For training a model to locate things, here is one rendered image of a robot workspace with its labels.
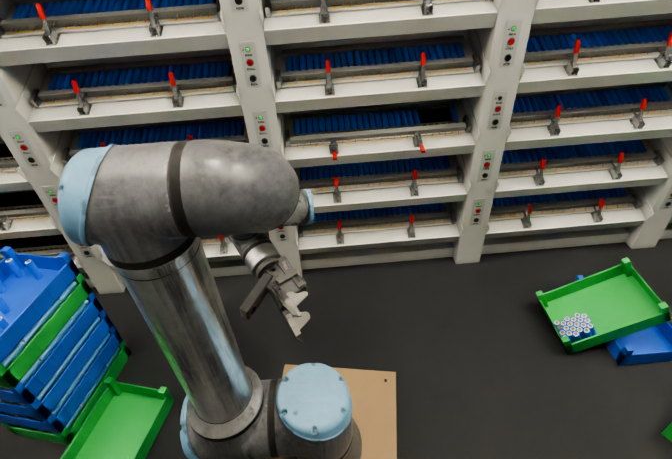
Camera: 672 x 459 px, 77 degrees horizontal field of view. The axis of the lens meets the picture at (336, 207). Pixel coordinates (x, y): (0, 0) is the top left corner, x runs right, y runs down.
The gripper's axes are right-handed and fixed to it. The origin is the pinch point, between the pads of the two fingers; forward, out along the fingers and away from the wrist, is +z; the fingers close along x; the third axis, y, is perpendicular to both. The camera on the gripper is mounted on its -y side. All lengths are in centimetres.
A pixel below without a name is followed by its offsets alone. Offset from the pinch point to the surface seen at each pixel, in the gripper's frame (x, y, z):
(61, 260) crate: 0, -43, -53
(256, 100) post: -23, 21, -56
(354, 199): 14, 42, -36
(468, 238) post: 33, 76, -9
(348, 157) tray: -3, 42, -39
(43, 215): 19, -49, -92
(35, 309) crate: 1, -51, -42
